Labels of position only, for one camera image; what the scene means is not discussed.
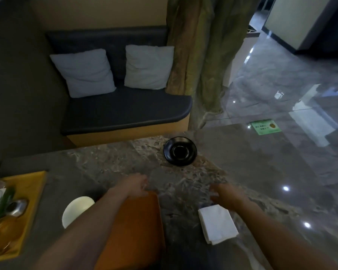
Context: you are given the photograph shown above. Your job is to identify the dark cushioned bench seat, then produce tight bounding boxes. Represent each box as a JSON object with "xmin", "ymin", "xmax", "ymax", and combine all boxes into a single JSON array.
[{"xmin": 45, "ymin": 26, "xmax": 193, "ymax": 147}]

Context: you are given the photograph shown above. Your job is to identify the amber glass ashtray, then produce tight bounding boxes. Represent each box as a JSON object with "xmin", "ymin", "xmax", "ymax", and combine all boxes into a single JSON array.
[{"xmin": 0, "ymin": 215, "xmax": 24, "ymax": 256}]

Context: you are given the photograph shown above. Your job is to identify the orange wooden tray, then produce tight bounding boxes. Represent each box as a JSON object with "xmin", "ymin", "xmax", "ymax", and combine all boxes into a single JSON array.
[{"xmin": 94, "ymin": 191, "xmax": 166, "ymax": 270}]

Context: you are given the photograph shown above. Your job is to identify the white cup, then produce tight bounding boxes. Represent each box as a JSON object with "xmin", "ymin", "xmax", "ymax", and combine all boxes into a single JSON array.
[{"xmin": 62, "ymin": 196, "xmax": 96, "ymax": 229}]

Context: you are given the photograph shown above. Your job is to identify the yellow tray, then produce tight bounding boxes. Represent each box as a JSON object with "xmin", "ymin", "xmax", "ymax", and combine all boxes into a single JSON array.
[{"xmin": 0, "ymin": 170, "xmax": 48, "ymax": 263}]

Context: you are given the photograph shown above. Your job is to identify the person's right forearm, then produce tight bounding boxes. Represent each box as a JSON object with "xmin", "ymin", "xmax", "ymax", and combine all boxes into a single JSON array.
[{"xmin": 234, "ymin": 201, "xmax": 338, "ymax": 270}]

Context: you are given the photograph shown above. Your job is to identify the black saucer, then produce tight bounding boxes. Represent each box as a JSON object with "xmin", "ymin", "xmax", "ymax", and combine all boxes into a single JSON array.
[{"xmin": 163, "ymin": 136, "xmax": 198, "ymax": 167}]

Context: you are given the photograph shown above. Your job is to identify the person's left forearm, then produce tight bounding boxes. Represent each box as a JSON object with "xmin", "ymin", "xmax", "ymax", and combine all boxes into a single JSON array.
[{"xmin": 32, "ymin": 191, "xmax": 130, "ymax": 270}]

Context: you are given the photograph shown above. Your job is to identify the white and green box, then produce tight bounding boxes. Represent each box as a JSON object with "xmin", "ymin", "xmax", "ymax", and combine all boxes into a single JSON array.
[{"xmin": 0, "ymin": 187, "xmax": 16, "ymax": 222}]

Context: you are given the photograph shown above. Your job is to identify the silver metal call bell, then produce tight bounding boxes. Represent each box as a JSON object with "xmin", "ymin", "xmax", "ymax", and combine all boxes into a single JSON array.
[{"xmin": 5, "ymin": 199, "xmax": 29, "ymax": 218}]

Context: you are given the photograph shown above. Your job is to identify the grey square pillow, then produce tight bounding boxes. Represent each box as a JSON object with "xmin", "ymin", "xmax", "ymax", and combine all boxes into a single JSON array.
[
  {"xmin": 49, "ymin": 48, "xmax": 116, "ymax": 99},
  {"xmin": 124, "ymin": 44, "xmax": 175, "ymax": 90}
]

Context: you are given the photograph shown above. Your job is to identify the white napkins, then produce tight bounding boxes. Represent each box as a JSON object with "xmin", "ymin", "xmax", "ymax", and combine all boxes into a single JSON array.
[{"xmin": 198, "ymin": 204, "xmax": 239, "ymax": 246}]

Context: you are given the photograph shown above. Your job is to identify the person's right hand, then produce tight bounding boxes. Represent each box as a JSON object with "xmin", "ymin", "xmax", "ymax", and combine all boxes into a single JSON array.
[{"xmin": 209, "ymin": 183, "xmax": 251, "ymax": 213}]

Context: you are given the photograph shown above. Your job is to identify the person's left hand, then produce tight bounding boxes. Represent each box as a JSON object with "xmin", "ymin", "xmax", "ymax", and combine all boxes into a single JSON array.
[{"xmin": 107, "ymin": 173, "xmax": 149, "ymax": 199}]

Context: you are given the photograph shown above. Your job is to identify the green floor sticker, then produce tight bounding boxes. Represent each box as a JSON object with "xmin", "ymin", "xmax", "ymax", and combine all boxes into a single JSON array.
[{"xmin": 250, "ymin": 119, "xmax": 282, "ymax": 136}]

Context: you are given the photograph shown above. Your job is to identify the white pedestal block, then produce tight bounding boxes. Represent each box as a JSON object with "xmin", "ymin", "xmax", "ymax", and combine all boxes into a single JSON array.
[{"xmin": 222, "ymin": 25, "xmax": 261, "ymax": 87}]

